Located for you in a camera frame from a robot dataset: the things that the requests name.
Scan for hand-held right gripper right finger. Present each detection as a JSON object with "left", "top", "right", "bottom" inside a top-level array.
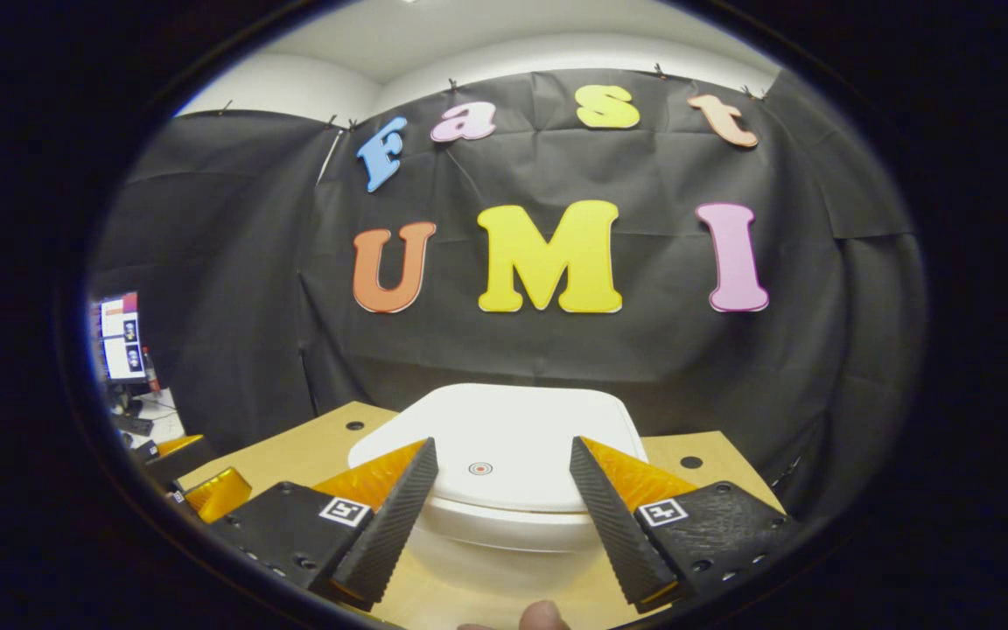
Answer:
[{"left": 569, "top": 436, "right": 807, "bottom": 613}]

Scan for white side table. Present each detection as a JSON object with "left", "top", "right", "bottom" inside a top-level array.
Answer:
[{"left": 115, "top": 389, "right": 186, "bottom": 447}]

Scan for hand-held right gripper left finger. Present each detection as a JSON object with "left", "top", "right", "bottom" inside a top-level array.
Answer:
[{"left": 206, "top": 437, "right": 439, "bottom": 612}]

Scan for computer monitor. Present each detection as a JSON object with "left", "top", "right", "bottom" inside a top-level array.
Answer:
[{"left": 100, "top": 293, "right": 147, "bottom": 382}]

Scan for black backdrop cloth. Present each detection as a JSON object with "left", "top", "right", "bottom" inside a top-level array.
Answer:
[{"left": 88, "top": 68, "right": 929, "bottom": 517}]

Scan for white desktop garbage bin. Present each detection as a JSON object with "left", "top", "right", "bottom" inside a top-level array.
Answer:
[{"left": 346, "top": 383, "right": 649, "bottom": 600}]

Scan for wooden desktop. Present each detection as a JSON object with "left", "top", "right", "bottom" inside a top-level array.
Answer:
[{"left": 176, "top": 401, "right": 787, "bottom": 630}]

